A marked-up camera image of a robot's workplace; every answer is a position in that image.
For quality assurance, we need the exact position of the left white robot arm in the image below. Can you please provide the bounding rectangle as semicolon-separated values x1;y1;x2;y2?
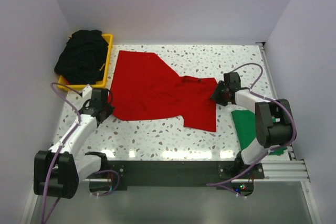
33;86;114;199

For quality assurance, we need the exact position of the black t-shirt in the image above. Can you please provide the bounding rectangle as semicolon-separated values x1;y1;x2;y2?
54;30;108;84

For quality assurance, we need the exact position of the red t-shirt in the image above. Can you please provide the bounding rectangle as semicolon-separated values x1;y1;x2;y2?
108;50;217;132

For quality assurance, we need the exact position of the yellow plastic tray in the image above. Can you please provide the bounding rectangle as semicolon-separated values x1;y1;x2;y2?
57;34;113;91

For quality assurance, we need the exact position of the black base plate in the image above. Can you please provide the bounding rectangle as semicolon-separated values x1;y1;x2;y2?
83;159;265;196

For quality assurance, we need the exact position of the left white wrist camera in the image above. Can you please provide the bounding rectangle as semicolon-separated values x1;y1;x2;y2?
81;84;93;100

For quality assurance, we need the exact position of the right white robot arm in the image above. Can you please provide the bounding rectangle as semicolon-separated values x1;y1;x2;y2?
211;72;297;178

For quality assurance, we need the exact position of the folded green t-shirt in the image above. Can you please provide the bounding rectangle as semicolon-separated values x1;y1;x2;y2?
230;109;286;156

